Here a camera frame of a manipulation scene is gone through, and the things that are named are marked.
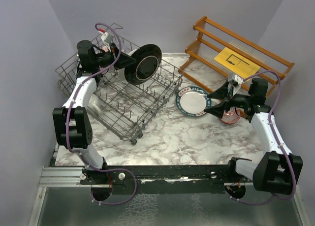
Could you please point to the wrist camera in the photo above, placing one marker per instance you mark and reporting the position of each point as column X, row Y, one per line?
column 235, row 81
column 106, row 36

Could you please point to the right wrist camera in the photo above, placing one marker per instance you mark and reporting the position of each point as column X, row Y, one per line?
column 235, row 81

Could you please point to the black rimmed cream plate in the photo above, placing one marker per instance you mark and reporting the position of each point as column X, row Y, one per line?
column 148, row 59

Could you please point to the white grey mug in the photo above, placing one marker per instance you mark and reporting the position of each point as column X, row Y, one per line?
column 94, row 103

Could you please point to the orange wooden shelf rack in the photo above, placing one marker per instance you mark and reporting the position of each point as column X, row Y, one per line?
column 212, row 40

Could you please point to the blue rimmed white plate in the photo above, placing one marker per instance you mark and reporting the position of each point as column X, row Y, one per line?
column 192, row 101

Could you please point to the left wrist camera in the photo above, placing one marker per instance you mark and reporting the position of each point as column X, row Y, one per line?
column 106, row 36

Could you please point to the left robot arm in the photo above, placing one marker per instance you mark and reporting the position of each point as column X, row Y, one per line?
column 72, row 125

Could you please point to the black rimmed printed plate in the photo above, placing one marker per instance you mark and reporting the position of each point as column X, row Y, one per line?
column 121, row 72

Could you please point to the grey wire dish rack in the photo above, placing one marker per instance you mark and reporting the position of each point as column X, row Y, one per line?
column 126, row 108

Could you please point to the pink cream mug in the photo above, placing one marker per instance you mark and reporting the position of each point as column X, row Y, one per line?
column 105, row 48

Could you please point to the red patterned glass bowl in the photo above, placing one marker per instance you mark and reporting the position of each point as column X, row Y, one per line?
column 231, row 117

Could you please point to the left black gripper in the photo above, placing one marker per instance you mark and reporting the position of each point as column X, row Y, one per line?
column 124, row 60

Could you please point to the yellow paper card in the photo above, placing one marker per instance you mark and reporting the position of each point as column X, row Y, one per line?
column 236, row 63

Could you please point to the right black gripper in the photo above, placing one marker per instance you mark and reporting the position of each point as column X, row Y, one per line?
column 218, row 109

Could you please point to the black mounting base bar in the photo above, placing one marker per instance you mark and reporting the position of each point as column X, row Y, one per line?
column 163, row 179

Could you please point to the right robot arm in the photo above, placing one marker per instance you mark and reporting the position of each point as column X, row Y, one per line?
column 278, row 170

